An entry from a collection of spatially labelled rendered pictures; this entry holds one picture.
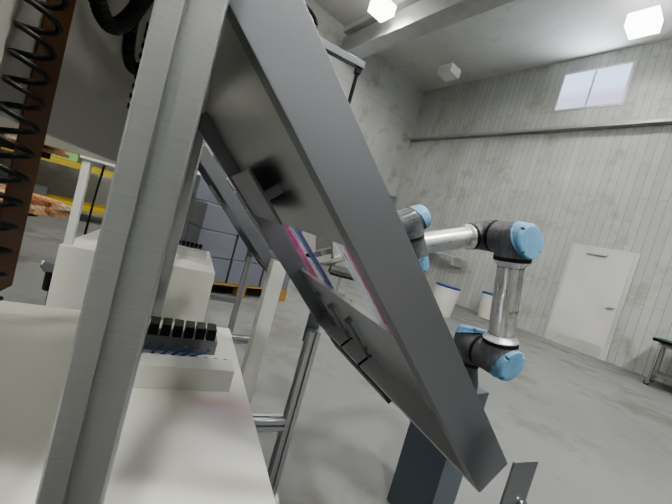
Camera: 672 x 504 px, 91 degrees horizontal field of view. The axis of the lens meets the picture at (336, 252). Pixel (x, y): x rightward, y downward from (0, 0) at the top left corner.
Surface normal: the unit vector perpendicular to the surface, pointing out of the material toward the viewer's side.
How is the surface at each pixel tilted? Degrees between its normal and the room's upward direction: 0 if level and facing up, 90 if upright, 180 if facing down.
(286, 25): 90
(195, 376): 90
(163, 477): 0
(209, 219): 90
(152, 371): 90
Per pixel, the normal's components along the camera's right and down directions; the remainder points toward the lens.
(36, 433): 0.27, -0.96
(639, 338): -0.76, -0.18
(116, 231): 0.39, 0.16
